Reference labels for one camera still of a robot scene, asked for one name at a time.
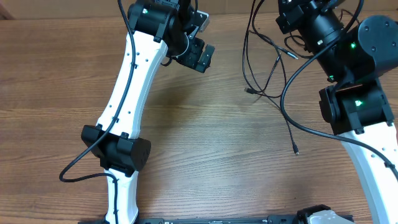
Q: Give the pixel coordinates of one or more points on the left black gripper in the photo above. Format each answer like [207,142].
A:
[191,58]

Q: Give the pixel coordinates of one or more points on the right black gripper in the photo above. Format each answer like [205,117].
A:
[293,12]

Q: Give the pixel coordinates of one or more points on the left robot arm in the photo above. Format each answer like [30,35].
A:
[155,30]

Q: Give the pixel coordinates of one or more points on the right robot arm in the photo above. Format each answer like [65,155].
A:
[354,56]

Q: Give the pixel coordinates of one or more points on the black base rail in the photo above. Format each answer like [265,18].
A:
[314,214]

